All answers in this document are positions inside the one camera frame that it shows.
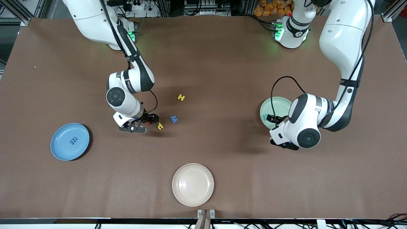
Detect blue round plate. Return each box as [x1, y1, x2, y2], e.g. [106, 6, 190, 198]
[50, 123, 90, 161]

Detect pale green round plate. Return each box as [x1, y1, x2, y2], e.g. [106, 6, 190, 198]
[260, 96, 293, 130]

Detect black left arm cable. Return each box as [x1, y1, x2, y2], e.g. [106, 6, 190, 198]
[270, 76, 307, 120]

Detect white power strip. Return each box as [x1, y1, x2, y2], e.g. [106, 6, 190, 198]
[122, 0, 159, 18]

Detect metal table edge bracket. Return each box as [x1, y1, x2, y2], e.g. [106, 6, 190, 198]
[197, 209, 216, 229]

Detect table edge rail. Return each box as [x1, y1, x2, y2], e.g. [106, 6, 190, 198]
[0, 218, 407, 229]

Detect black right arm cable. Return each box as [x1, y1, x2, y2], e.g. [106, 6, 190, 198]
[149, 90, 158, 115]

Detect aluminium frame profile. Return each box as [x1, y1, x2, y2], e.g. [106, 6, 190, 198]
[5, 0, 32, 26]
[382, 0, 407, 23]

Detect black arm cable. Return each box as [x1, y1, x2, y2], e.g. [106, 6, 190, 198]
[149, 90, 158, 115]
[270, 76, 307, 120]

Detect white equipment rack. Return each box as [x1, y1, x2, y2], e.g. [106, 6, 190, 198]
[184, 0, 232, 16]

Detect beige round plate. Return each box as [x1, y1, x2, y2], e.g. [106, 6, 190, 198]
[172, 163, 214, 207]

